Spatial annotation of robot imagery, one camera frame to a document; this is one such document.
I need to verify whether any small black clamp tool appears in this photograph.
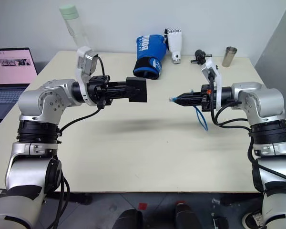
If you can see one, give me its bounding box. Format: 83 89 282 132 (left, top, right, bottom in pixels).
190 49 213 65

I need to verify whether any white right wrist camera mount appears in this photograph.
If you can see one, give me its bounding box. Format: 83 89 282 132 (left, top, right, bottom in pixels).
200 58 223 108

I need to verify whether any round white-rimmed black base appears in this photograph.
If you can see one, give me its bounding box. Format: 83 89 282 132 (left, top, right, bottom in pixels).
242 210 265 229

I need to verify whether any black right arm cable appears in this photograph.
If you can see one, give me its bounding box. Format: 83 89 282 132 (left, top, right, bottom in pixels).
209 71 286 195

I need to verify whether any open grey laptop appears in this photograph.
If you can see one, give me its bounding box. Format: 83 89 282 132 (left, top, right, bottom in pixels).
0 47 38 120

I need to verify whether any white robotic hand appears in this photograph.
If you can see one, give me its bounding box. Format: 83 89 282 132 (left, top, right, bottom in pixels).
163 26 183 65

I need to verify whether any blue boxing glove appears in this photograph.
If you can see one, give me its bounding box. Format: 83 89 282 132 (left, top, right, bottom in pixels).
133 34 167 81

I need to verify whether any small black floor box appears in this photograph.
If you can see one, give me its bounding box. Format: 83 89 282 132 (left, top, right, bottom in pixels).
212 215 230 229

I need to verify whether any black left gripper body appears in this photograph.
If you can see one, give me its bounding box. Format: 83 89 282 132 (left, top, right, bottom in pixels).
86 74 114 108

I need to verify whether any blue Ethernet cable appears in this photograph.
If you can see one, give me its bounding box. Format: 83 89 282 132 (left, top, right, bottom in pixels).
169 89 209 132

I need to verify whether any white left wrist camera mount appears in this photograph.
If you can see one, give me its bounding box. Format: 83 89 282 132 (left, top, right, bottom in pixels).
75 46 100 106

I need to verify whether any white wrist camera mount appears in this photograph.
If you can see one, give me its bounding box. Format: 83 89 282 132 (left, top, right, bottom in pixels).
200 58 223 108
75 46 100 106

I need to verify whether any dark rounded shape with red mark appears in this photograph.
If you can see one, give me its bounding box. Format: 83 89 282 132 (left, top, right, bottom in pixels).
174 200 204 229

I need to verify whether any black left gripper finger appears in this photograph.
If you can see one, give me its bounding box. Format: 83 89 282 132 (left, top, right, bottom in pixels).
107 90 132 101
107 81 134 91

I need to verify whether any steel cup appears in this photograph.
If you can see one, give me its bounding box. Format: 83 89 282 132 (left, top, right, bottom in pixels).
222 46 238 68

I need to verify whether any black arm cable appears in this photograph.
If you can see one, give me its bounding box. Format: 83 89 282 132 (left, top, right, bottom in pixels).
41 54 110 229
209 71 286 195

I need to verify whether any clear bottle with green lid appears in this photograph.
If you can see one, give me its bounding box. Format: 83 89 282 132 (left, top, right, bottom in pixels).
59 3 91 51

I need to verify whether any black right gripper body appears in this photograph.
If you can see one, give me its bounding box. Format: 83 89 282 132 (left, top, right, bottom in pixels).
200 83 217 112

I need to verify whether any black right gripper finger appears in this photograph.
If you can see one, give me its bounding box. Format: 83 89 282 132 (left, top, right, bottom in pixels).
176 91 203 100
175 98 203 107

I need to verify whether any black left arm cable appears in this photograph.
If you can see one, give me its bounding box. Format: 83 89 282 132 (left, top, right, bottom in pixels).
41 54 110 229

